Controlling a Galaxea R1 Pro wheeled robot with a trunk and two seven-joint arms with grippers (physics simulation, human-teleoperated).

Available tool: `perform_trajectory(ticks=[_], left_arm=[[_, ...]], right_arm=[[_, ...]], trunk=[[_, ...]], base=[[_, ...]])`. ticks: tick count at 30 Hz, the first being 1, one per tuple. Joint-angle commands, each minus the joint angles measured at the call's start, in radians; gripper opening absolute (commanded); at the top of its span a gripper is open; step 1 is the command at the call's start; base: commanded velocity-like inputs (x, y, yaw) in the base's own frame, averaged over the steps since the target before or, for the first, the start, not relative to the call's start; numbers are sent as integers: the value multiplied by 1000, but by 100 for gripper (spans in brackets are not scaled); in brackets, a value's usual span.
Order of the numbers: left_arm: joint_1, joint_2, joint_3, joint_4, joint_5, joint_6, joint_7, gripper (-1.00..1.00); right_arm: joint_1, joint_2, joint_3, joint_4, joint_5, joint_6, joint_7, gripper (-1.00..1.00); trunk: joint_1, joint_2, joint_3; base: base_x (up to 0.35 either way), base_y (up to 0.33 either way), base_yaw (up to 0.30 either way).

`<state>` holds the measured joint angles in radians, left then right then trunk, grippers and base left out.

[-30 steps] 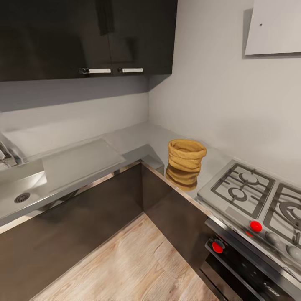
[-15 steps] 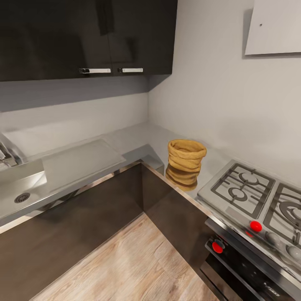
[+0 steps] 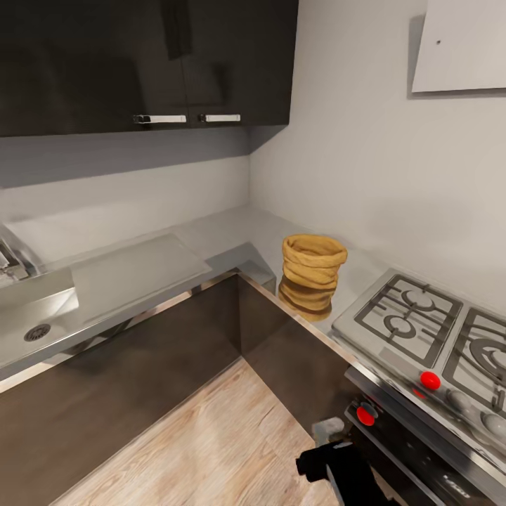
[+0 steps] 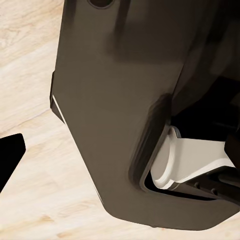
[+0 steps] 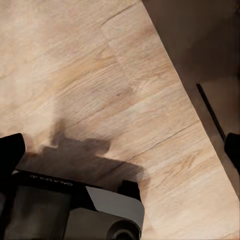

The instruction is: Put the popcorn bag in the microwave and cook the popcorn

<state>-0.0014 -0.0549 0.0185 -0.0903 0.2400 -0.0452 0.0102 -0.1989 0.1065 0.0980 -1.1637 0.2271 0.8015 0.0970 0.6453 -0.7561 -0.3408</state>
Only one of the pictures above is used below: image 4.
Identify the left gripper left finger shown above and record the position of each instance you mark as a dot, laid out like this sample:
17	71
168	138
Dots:
12	149

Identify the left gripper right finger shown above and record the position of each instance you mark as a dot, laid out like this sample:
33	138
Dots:
232	149

